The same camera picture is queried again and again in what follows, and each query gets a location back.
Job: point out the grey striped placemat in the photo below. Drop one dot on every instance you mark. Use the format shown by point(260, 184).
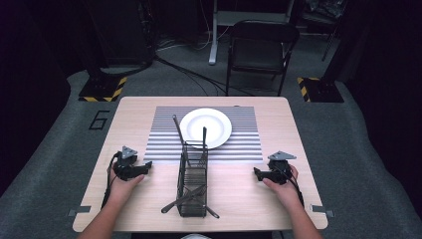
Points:
point(239, 132)

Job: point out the black folding chair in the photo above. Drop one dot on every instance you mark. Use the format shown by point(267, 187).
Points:
point(260, 49)

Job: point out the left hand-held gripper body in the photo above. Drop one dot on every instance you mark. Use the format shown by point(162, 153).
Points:
point(124, 167)

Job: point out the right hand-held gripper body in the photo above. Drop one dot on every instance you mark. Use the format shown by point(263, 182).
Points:
point(278, 172)

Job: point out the metal cutlery piece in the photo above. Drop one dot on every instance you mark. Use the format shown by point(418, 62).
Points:
point(212, 213)
point(175, 205)

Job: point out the black equipment cabinet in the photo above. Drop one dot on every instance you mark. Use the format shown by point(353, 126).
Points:
point(119, 33)

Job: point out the person's right hand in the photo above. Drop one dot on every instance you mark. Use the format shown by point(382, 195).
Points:
point(287, 192)

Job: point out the grey table bracket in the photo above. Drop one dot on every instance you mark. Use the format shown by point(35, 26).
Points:
point(321, 209)
point(79, 210)

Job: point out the white desk frame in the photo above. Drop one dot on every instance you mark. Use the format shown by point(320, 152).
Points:
point(213, 40)

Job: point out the metal fork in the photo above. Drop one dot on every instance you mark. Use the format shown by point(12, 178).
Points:
point(204, 136)

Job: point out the white round object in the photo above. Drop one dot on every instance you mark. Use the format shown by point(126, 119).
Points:
point(195, 236)

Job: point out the metal table knife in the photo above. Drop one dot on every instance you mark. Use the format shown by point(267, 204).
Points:
point(178, 129)

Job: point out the person's left hand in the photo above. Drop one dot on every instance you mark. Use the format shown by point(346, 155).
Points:
point(121, 189)

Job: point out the white round plate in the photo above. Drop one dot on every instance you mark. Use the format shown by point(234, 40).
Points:
point(212, 122)

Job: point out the black yellow-striped stand base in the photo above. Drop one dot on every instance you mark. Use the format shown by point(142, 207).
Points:
point(321, 90)
point(101, 89)

